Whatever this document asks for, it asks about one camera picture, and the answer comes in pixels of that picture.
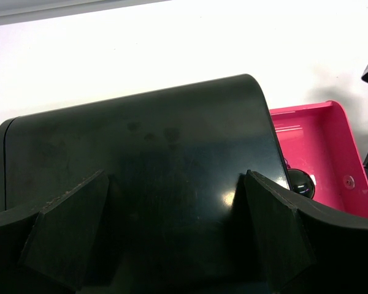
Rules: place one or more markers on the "pink top drawer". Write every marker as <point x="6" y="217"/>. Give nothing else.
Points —
<point x="301" y="183"/>

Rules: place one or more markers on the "black drawer cabinet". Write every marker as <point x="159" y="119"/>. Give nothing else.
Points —
<point x="176" y="217"/>

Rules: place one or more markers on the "pink drawer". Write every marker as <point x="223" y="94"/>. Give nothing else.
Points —
<point x="317" y="139"/>
<point x="301" y="183"/>

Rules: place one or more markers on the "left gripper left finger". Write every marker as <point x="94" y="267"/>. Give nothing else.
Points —
<point x="45" y="244"/>

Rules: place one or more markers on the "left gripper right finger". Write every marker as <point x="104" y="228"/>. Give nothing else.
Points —
<point x="305" y="246"/>

